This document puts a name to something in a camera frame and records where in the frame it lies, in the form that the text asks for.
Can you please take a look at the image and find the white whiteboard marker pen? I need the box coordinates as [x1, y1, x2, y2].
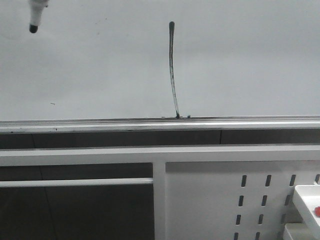
[28, 0, 49, 34]

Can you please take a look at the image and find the white whiteboard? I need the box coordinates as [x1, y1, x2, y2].
[0, 0, 320, 121]

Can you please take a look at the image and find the white plastic tray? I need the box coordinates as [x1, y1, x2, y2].
[292, 184, 320, 240]

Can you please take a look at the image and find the lower white plastic bin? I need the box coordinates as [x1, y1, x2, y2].
[283, 223, 316, 240]

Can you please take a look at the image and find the small red object in tray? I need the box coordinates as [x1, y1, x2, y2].
[314, 206, 320, 217]

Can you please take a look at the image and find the white metal pegboard frame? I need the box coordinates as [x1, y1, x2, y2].
[0, 144, 320, 240]

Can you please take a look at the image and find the aluminium whiteboard tray rail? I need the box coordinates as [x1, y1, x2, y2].
[0, 115, 320, 134]

